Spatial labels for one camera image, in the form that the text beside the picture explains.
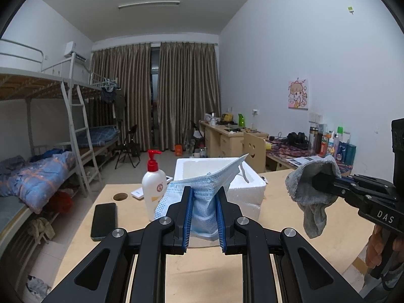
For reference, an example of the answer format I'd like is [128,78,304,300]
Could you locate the grey sock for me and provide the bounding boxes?
[285,156,341,239]

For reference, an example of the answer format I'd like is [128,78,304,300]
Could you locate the blue surgical face mask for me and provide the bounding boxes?
[154,155,246,241]

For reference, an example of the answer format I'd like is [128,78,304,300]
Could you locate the person right hand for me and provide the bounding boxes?
[365,225,403,269]

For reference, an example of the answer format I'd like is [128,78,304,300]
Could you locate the teal shampoo bottle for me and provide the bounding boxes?
[344,144,357,166]

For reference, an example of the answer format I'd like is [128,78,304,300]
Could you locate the printed paper sheet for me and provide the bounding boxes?
[286,155,322,167]

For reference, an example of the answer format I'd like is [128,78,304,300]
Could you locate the steel thermos bottle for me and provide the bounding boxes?
[309,127,318,154]

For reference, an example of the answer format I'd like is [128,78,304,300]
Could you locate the black headphones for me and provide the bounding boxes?
[286,132,309,150]

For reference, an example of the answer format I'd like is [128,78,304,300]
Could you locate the black smartphone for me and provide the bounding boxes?
[90,203,117,241]

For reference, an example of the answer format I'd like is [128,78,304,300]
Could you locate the white remote control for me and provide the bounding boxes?
[131,176,173,200]

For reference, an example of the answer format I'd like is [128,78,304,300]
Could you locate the white styrofoam box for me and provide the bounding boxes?
[174,159,266,248]

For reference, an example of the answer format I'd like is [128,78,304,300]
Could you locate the white lotion pump bottle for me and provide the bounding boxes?
[142,150,167,221]

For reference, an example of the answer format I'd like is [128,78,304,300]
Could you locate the anime girl poster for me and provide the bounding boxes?
[288,78,309,110]

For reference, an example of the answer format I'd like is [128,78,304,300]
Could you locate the black folding chair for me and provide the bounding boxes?
[115,124,140,169]

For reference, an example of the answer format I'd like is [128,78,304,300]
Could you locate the long wooden desk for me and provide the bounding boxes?
[199,119,353,177]

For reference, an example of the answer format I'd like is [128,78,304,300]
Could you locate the blue plaid quilt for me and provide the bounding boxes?
[1,151,75,214]

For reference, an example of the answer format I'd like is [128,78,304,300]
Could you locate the metal bunk bed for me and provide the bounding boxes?
[0,38,128,259]

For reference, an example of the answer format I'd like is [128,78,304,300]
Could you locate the right brown curtain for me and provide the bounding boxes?
[157,42,220,150]

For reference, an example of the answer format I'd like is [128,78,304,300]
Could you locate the brown curtain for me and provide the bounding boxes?
[157,42,220,150]
[91,43,152,151]

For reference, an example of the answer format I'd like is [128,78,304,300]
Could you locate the left brown curtain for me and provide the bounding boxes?
[91,43,152,151]

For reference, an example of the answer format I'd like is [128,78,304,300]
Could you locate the white air conditioner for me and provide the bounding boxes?
[64,41,87,63]

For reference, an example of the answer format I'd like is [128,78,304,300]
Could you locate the ceiling tube light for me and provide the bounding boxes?
[118,0,181,10]

